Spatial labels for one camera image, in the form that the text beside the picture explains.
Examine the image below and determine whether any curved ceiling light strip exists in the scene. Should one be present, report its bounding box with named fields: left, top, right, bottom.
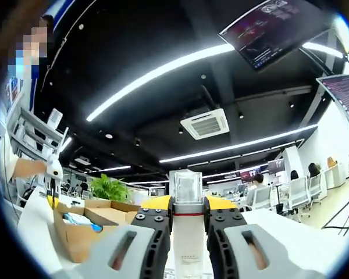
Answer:
left=86, top=43, right=236, bottom=123
left=159, top=123, right=318, bottom=163

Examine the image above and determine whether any dark display screen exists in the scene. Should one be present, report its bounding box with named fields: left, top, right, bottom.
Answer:
left=268, top=159, right=285, bottom=174

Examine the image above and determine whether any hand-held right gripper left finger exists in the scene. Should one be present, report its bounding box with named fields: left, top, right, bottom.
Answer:
left=55, top=195, right=173, bottom=279

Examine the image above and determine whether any red-lit display screen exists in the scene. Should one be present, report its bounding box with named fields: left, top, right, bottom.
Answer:
left=240, top=170, right=259, bottom=183

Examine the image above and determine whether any blue white wall poster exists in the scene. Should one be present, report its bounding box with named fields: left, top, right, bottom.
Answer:
left=4, top=72, right=37, bottom=114

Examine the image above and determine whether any grey metal shelf rack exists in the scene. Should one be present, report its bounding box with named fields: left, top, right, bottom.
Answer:
left=10, top=107, right=70, bottom=163

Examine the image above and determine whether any white mesh office chair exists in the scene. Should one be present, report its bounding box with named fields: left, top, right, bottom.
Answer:
left=287, top=176, right=311, bottom=217
left=308, top=173, right=328, bottom=204
left=251, top=185, right=273, bottom=210

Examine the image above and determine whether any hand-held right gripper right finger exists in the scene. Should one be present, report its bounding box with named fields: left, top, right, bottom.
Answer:
left=203, top=195, right=329, bottom=279

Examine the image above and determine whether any frosted white lotion bottle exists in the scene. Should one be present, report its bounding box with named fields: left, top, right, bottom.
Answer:
left=168, top=170, right=212, bottom=279

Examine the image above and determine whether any light blue wipes pack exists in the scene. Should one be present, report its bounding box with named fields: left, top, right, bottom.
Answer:
left=63, top=213, right=92, bottom=227

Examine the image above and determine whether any white ceiling air vent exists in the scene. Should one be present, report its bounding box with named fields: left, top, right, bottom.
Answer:
left=180, top=108, right=230, bottom=141

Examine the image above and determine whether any brown cardboard shoe box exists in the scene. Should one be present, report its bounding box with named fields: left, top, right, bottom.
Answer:
left=52, top=199, right=140, bottom=264

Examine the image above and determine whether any green plant in white pot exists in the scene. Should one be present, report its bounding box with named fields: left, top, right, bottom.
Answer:
left=88, top=173, right=133, bottom=203

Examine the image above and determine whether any tilted monitor on stand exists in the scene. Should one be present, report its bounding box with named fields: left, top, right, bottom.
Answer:
left=316, top=74, right=349, bottom=134

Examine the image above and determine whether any large dark wall screen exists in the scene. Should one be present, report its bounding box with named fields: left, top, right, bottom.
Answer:
left=218, top=0, right=332, bottom=72

